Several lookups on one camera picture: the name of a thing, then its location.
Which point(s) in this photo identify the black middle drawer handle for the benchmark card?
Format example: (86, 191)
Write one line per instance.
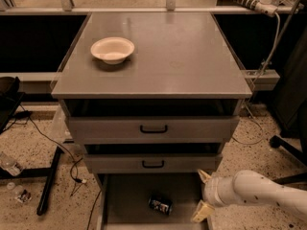
(153, 164)

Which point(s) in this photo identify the black office chair base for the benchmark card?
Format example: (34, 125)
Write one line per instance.
(291, 152)

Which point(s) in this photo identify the grey top drawer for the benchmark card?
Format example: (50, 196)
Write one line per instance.
(94, 121)

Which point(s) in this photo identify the grey drawer cabinet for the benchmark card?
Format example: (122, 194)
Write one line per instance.
(177, 56)

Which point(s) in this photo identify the black metal stand leg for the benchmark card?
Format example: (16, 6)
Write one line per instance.
(49, 175)

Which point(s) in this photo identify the grey bottom drawer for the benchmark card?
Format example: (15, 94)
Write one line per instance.
(125, 197)

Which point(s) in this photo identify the blue pepsi can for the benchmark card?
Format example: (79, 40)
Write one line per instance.
(161, 204)

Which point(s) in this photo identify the black bin on left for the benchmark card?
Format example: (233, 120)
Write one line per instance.
(10, 99)

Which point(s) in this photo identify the black top drawer handle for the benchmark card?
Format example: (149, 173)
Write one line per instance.
(153, 130)

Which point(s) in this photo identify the crumpled wrapper litter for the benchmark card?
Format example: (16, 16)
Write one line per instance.
(22, 196)

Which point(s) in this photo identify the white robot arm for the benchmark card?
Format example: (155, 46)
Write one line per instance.
(247, 188)

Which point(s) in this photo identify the clear plastic water bottle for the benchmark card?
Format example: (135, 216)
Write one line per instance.
(10, 165)

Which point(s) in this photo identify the grey middle drawer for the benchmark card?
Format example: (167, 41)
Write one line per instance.
(152, 158)

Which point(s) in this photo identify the black drawer handle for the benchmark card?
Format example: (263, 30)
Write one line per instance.
(153, 130)
(153, 164)

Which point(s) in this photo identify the grey drawer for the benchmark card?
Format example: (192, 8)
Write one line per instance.
(152, 158)
(94, 121)
(125, 197)

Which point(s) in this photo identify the white paper bowl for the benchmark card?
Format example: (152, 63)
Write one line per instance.
(112, 50)

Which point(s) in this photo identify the white striped power strip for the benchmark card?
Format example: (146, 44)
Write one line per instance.
(263, 6)

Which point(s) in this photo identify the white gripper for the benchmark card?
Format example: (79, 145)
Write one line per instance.
(212, 190)

